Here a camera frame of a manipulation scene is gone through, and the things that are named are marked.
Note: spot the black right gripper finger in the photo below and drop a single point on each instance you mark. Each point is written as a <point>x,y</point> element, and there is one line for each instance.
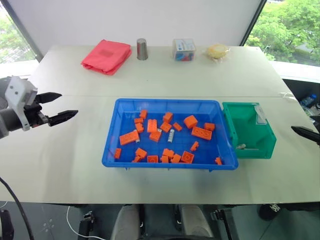
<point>308,133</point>

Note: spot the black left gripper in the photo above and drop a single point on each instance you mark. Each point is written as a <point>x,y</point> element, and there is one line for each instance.
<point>35,112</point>

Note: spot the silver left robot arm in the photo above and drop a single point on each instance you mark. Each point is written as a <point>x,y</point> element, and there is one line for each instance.
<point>10,122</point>

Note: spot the green plastic bin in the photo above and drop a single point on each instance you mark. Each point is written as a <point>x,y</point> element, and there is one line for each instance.
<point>250,130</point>

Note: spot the clear plastic box with items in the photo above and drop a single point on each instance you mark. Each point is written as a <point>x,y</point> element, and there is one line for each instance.
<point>183,48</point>

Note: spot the plastic water bottle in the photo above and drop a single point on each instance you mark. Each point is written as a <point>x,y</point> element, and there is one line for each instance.
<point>308,100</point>

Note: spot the pink folded cloth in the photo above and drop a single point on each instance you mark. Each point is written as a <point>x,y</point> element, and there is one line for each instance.
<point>107,56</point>

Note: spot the small orange block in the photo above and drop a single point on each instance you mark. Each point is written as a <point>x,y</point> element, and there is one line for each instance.
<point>139,127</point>
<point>177,126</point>
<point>136,159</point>
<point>194,146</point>
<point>164,159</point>
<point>138,120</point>
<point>218,161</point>
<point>143,114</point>
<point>117,153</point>

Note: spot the orange plastic building brick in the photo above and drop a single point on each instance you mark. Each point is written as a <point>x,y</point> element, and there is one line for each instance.
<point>128,138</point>
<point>201,133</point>

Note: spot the black round object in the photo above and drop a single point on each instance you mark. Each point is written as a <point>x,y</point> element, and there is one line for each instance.
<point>268,212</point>

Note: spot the metal cup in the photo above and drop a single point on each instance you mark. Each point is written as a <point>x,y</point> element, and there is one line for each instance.
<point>142,50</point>

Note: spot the yellow tape roll in wrap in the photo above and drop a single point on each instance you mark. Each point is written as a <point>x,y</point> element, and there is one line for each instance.
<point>217,52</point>

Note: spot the blue plastic tray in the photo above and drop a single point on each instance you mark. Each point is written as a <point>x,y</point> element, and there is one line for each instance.
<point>172,146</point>

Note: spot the square orange block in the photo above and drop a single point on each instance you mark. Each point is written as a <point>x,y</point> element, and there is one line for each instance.
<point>187,157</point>

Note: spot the grey rounded shape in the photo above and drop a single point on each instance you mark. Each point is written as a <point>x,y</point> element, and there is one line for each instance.
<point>196,222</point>
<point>126,222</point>

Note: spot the black bracket under table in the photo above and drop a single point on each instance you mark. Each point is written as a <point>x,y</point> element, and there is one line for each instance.
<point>86,223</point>

